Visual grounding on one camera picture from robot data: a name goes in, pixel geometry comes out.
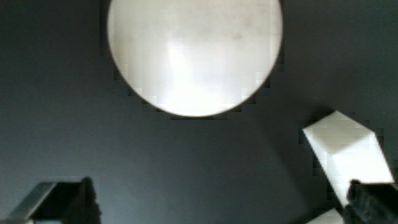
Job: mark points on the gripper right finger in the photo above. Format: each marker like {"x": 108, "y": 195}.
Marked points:
{"x": 372, "y": 208}

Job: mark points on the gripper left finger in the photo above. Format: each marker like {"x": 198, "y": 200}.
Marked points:
{"x": 60, "y": 204}

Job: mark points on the white lamp bulb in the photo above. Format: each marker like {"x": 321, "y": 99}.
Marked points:
{"x": 195, "y": 48}

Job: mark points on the white U-shaped border frame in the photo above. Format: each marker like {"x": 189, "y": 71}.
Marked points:
{"x": 351, "y": 157}

